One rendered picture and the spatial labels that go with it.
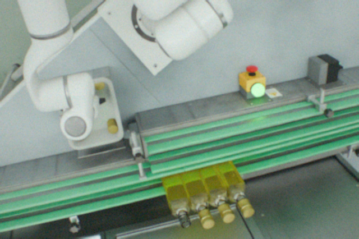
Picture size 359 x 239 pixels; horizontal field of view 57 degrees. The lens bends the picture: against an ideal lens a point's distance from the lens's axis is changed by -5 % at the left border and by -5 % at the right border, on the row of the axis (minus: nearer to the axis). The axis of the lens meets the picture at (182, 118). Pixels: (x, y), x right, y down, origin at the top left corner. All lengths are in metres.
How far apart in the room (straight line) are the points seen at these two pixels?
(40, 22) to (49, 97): 0.18
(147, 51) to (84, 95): 0.31
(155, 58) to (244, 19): 0.32
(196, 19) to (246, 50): 0.51
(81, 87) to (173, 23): 0.25
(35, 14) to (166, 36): 0.25
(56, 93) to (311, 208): 0.89
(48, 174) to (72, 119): 0.40
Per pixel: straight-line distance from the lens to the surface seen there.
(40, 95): 0.80
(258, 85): 1.15
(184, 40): 0.71
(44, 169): 1.20
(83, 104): 0.79
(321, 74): 1.28
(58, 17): 0.69
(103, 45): 1.07
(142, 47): 1.02
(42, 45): 0.71
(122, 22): 1.00
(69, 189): 1.11
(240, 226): 1.12
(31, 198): 1.14
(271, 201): 1.25
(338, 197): 1.30
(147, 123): 1.10
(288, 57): 1.28
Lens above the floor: 1.77
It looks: 57 degrees down
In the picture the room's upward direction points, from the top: 154 degrees clockwise
